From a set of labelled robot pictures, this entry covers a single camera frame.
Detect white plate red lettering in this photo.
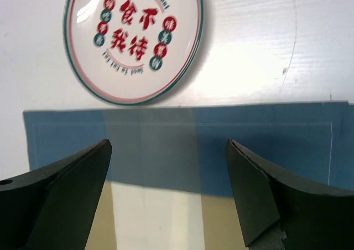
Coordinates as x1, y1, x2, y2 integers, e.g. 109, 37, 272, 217
63, 0, 204, 105

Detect blue beige checked placemat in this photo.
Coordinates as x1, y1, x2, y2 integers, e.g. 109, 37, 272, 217
23, 102, 353, 249

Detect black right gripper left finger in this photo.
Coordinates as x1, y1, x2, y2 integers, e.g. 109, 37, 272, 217
1, 139, 112, 249

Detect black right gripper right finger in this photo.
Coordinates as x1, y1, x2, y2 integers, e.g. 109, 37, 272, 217
226, 140, 353, 249

